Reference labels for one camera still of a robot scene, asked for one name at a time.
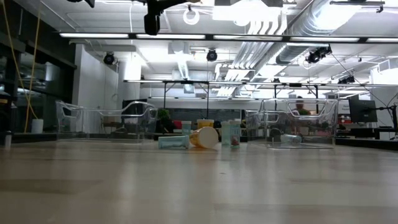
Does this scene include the black ceiling rail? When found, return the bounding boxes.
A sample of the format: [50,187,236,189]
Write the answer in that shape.
[329,0,386,14]

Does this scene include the long linear ceiling light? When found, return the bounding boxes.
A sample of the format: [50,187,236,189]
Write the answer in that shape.
[58,32,398,44]
[123,79,398,88]

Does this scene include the black desk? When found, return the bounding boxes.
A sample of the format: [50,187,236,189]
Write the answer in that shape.
[337,126,398,140]

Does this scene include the black ceiling spotlight cluster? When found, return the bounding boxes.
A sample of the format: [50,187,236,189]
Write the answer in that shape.
[306,45,333,65]

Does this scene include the green potted plant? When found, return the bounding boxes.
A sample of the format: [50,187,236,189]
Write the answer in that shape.
[157,108,172,125]

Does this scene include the black computer monitor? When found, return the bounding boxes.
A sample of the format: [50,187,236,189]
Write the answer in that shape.
[348,98,379,124]

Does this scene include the white ceiling pipe bundle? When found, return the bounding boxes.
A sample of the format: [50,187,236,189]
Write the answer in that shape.
[231,12,289,71]

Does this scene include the clear plastic bin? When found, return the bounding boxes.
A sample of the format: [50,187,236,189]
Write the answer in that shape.
[244,98,339,149]
[55,100,159,143]

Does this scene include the yellow hanging cable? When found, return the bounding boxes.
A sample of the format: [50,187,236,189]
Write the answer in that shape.
[24,18,41,132]

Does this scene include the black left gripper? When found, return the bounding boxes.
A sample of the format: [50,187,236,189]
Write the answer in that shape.
[144,0,187,36]

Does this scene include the white ceiling ring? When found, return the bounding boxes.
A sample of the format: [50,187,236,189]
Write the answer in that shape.
[182,8,200,26]

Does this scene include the white cylinder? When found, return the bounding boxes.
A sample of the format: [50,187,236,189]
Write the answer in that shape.
[30,118,45,134]

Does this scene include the clear bottle red pills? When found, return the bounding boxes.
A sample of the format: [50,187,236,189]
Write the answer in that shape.
[229,119,242,149]

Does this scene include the yellow extension cable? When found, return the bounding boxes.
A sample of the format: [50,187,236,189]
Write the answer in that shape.
[1,0,39,121]

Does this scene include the silver round air duct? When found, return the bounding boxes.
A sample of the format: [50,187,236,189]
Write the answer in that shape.
[275,0,368,66]

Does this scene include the orange pill bottle white cap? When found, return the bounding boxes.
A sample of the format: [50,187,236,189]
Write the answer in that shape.
[188,126,220,149]
[197,119,215,130]

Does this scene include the black metal rig frame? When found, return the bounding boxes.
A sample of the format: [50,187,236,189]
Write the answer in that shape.
[161,80,211,121]
[272,82,321,114]

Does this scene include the black screen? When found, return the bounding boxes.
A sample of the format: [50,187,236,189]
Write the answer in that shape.
[122,98,149,125]

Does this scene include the person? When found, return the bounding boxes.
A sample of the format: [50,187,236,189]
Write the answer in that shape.
[292,95,312,125]

